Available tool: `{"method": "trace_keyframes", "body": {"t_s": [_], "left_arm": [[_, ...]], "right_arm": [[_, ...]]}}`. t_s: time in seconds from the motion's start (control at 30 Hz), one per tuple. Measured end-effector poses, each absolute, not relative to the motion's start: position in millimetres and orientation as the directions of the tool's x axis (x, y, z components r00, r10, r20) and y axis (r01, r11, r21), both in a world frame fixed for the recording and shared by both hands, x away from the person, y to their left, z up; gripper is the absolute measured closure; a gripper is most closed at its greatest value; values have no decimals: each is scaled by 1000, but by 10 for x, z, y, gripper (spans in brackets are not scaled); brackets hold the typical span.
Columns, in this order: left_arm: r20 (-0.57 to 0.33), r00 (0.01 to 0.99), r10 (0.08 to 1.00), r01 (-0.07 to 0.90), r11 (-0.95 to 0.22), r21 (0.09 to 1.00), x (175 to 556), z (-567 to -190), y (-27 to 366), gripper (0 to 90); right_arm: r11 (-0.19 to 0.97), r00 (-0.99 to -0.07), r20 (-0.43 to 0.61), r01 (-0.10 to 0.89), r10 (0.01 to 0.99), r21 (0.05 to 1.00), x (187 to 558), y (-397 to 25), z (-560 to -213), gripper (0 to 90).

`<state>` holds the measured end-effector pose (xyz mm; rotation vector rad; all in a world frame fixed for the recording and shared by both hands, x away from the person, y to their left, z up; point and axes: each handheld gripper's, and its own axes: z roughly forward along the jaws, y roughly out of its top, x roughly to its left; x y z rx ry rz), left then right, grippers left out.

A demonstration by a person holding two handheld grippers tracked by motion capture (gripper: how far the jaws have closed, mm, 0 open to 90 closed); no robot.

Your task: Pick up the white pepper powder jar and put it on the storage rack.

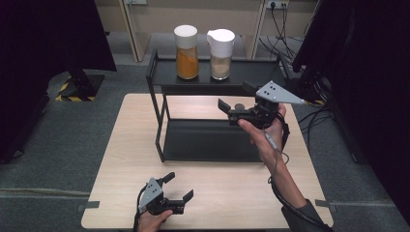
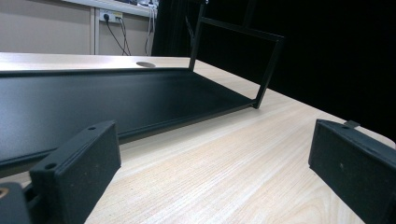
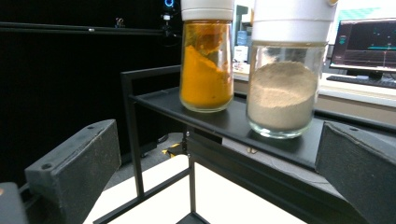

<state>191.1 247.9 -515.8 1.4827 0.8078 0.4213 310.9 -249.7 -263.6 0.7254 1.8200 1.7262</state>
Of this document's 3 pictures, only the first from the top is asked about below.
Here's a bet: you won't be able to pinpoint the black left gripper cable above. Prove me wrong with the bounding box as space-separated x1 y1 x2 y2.
132 184 150 232

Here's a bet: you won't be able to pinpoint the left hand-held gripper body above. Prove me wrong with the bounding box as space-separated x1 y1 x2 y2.
137 177 187 217

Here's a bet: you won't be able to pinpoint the black cables from outlet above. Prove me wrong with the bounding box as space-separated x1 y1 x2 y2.
258 4 306 63

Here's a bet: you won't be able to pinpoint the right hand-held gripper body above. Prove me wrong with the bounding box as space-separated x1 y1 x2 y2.
227 80 307 131

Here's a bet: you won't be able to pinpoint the white wall power outlet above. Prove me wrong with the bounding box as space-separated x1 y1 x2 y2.
265 0 290 10

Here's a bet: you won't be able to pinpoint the person's left hand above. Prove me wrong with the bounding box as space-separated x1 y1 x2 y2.
137 209 174 232

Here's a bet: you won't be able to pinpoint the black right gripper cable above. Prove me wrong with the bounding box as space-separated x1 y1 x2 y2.
266 111 335 232

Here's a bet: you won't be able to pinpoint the black metal two-tier rack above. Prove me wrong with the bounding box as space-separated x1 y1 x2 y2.
145 49 291 163

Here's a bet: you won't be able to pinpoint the black curtain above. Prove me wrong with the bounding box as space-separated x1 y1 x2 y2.
291 0 410 225
0 0 118 164

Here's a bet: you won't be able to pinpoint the black floor cables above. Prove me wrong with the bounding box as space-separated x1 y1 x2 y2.
297 102 335 151

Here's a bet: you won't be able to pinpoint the beige powder jar spouted lid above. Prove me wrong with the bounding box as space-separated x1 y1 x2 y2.
206 28 236 81

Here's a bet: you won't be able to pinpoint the beige desk leg panel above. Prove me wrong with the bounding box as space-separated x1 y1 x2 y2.
242 0 269 61
118 0 153 63

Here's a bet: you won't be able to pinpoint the grey cable plug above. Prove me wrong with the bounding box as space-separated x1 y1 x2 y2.
264 131 279 153

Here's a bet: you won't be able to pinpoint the person's right hand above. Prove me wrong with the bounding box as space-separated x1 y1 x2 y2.
237 102 289 169

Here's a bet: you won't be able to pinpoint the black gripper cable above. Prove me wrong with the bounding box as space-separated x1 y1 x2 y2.
132 184 150 232
266 111 335 232

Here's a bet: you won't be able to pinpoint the orange powder jar white lid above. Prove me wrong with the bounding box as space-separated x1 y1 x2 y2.
173 24 200 80

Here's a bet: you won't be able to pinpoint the grey floor tape piece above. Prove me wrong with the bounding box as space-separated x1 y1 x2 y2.
314 198 338 213
76 200 102 213

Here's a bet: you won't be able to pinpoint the black stand base striped tape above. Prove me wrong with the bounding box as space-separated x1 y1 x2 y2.
55 69 106 102
286 71 327 106

